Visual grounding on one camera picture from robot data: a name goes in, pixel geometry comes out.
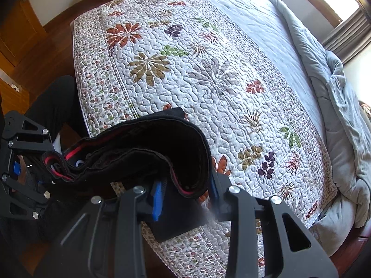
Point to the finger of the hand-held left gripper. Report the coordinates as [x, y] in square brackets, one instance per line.
[26, 186]
[29, 134]

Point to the wooden door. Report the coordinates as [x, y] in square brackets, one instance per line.
[20, 31]

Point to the person's leg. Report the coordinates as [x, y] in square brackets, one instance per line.
[58, 101]

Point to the grey duvet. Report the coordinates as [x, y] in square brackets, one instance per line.
[339, 115]

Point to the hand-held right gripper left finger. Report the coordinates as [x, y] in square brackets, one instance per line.
[158, 201]

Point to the grey bed sheet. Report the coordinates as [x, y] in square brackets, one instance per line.
[260, 40]

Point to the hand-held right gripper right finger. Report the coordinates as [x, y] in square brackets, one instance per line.
[214, 185]

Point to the floral quilted blanket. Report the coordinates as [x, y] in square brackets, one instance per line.
[203, 72]

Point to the floral cushion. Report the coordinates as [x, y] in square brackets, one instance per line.
[365, 108]

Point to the grey curtain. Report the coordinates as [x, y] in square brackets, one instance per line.
[347, 37]

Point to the black pants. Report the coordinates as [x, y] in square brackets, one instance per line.
[150, 144]

